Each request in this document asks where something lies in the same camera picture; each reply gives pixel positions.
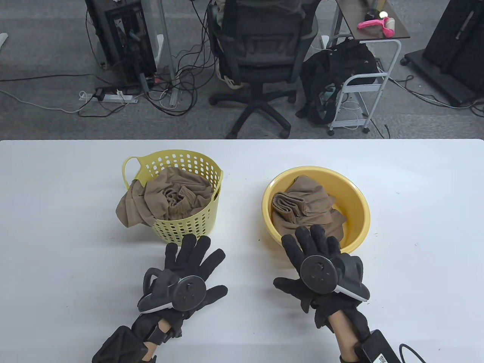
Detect black computer tower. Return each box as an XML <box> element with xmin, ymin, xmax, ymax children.
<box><xmin>84</xmin><ymin>0</ymin><xmax>158</xmax><ymax>89</ymax></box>

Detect pink handheld tool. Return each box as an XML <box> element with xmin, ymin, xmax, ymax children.
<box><xmin>358</xmin><ymin>18</ymin><xmax>396</xmax><ymax>37</ymax></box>

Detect black battery box cable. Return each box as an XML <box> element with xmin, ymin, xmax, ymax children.
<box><xmin>399</xmin><ymin>343</ymin><xmax>428</xmax><ymax>363</ymax></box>

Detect black office chair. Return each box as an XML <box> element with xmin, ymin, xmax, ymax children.
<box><xmin>207</xmin><ymin>0</ymin><xmax>320</xmax><ymax>140</ymax></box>

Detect small black device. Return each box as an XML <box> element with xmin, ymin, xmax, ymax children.
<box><xmin>364</xmin><ymin>8</ymin><xmax>390</xmax><ymax>22</ymax></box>

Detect black backpack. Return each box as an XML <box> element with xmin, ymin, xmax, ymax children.
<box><xmin>296</xmin><ymin>38</ymin><xmax>379</xmax><ymax>125</ymax></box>

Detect tan shorts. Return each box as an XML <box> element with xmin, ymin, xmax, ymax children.
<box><xmin>271</xmin><ymin>175</ymin><xmax>346</xmax><ymax>242</ymax></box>
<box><xmin>115</xmin><ymin>166</ymin><xmax>214</xmax><ymax>228</ymax></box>

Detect grey metal desk leg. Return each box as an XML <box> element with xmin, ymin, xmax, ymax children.
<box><xmin>157</xmin><ymin>0</ymin><xmax>179</xmax><ymax>107</ymax></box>

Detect yellow plastic basin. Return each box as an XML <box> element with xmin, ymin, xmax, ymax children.
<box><xmin>262</xmin><ymin>166</ymin><xmax>371</xmax><ymax>254</ymax></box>

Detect white floor cable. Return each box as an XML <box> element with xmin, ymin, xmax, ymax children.
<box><xmin>0</xmin><ymin>89</ymin><xmax>82</xmax><ymax>114</ymax></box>

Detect person's left forearm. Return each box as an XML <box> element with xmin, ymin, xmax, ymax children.
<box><xmin>142</xmin><ymin>320</ymin><xmax>171</xmax><ymax>363</ymax></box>

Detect white cart with brown top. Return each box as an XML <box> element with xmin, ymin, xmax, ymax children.
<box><xmin>326</xmin><ymin>0</ymin><xmax>411</xmax><ymax>136</ymax></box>

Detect black battery box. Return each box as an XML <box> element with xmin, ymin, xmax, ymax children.
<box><xmin>355</xmin><ymin>330</ymin><xmax>401</xmax><ymax>363</ymax></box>

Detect black floor cables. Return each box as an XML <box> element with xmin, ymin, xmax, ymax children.
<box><xmin>389</xmin><ymin>74</ymin><xmax>484</xmax><ymax>118</ymax></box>

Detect person's right forearm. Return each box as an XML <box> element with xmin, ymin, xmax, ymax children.
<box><xmin>327</xmin><ymin>310</ymin><xmax>363</xmax><ymax>363</ymax></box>

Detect person's right hand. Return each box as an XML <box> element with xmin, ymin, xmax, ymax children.
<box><xmin>273</xmin><ymin>225</ymin><xmax>371</xmax><ymax>333</ymax></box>

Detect black cable tangle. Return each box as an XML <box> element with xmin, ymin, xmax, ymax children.
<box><xmin>78</xmin><ymin>0</ymin><xmax>220</xmax><ymax>118</ymax></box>

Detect black wheeled cabinet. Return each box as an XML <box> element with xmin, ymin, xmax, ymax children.
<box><xmin>401</xmin><ymin>0</ymin><xmax>484</xmax><ymax>108</ymax></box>

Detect white power strip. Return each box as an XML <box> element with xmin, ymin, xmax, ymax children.
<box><xmin>79</xmin><ymin>90</ymin><xmax>139</xmax><ymax>104</ymax></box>

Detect black braided controller tether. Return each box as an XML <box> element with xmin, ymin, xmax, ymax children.
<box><xmin>352</xmin><ymin>308</ymin><xmax>373</xmax><ymax>337</ymax></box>

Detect yellow perforated plastic basket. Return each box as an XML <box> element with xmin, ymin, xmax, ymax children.
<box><xmin>122</xmin><ymin>150</ymin><xmax>223</xmax><ymax>243</ymax></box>

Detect person's left hand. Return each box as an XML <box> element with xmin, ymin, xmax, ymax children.
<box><xmin>130</xmin><ymin>234</ymin><xmax>228</xmax><ymax>344</ymax></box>

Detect black forearm brace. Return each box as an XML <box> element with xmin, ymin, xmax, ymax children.
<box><xmin>92</xmin><ymin>326</ymin><xmax>152</xmax><ymax>363</ymax></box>

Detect black wrist band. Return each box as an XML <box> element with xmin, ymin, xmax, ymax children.
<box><xmin>146</xmin><ymin>325</ymin><xmax>169</xmax><ymax>344</ymax></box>

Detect grey handheld controller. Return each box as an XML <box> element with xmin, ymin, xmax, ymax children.
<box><xmin>137</xmin><ymin>268</ymin><xmax>207</xmax><ymax>313</ymax></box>
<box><xmin>300</xmin><ymin>253</ymin><xmax>371</xmax><ymax>302</ymax></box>

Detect beige bag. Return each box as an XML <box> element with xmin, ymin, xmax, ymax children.
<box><xmin>216</xmin><ymin>73</ymin><xmax>243</xmax><ymax>90</ymax></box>

